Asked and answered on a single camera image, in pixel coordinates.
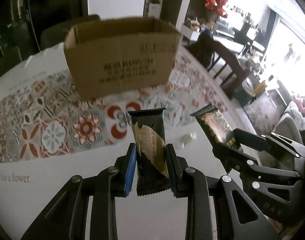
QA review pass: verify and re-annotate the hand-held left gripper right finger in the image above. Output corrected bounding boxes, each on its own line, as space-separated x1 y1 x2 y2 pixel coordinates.
165 144 280 240

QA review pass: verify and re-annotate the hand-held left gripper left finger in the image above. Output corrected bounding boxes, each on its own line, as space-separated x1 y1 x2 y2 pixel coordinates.
20 142 138 240

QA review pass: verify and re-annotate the black brown snack packet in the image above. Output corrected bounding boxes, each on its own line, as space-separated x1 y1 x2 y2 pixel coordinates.
190 104 243 153

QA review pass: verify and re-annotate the pale green candy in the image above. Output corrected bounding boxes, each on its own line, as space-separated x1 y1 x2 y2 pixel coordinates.
176 133 197 148

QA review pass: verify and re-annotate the grey sofa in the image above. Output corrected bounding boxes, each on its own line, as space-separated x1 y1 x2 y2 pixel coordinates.
275 80 305 145

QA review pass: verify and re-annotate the red balloon decoration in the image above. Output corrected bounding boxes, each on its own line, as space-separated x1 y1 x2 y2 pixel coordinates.
204 0 229 18

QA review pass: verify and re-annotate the brown cardboard box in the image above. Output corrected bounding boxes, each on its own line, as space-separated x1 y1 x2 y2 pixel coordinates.
64 17 183 101

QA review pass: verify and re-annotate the patterned table mat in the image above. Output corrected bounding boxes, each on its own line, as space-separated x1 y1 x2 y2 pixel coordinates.
0 47 228 163

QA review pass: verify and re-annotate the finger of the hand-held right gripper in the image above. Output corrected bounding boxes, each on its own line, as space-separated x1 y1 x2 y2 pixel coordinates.
232 128 305 160
212 142 303 232

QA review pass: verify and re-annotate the dark brown wooden chair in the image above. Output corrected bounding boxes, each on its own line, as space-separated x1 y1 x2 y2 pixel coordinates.
185 34 251 99

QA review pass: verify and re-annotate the black gold striped snack packet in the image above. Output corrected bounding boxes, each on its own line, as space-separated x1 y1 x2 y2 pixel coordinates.
128 107 171 197

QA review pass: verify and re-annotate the dark green chair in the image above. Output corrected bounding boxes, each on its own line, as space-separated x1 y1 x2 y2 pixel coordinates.
40 15 100 48

